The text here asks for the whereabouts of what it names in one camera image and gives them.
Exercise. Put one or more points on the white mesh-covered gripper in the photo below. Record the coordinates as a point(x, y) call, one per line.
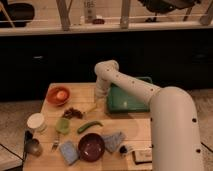
point(101, 88)

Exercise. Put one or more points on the yellow banana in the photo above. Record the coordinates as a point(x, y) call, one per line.
point(90, 109)

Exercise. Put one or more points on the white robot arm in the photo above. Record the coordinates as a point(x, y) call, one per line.
point(175, 135)

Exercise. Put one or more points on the green plastic tray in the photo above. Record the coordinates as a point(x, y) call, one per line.
point(119, 101)

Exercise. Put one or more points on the orange fruit in bowl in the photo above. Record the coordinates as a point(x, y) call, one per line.
point(61, 95)

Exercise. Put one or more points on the orange bowl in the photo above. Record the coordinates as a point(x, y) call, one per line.
point(51, 96)

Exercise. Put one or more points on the green plastic cup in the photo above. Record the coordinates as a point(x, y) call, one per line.
point(63, 125)

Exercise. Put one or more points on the blue grey cloth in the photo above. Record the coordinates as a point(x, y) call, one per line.
point(112, 141)

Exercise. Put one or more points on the dark maroon bowl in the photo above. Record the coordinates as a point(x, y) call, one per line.
point(91, 147)

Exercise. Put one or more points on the small black white object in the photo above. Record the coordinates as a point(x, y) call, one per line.
point(125, 149)

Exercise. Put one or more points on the metal fork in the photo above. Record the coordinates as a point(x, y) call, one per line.
point(56, 142)

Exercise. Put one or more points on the blue sponge left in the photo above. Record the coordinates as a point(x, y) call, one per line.
point(69, 152)

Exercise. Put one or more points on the white box with label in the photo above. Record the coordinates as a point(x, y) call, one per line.
point(142, 156)

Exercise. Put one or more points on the metal cup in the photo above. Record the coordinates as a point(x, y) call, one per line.
point(33, 147)

